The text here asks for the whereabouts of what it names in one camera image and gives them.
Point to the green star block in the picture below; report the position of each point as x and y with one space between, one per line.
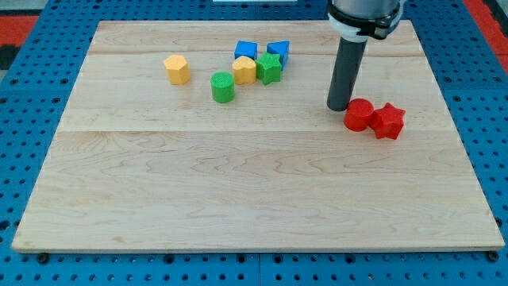
268 68

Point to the red star block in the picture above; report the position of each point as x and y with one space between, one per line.
388 121

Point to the green cylinder block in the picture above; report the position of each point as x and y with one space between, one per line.
222 86

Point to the wooden board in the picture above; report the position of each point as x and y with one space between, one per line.
139 165

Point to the yellow heart block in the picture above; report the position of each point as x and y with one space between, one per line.
244 70

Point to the blue cube block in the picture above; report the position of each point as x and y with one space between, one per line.
246 48

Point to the blue triangle block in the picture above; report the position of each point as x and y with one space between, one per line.
281 48

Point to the yellow hexagon block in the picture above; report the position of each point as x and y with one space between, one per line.
177 69

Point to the red cylinder block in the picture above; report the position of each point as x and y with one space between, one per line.
358 115

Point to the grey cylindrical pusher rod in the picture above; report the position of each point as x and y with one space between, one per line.
346 68

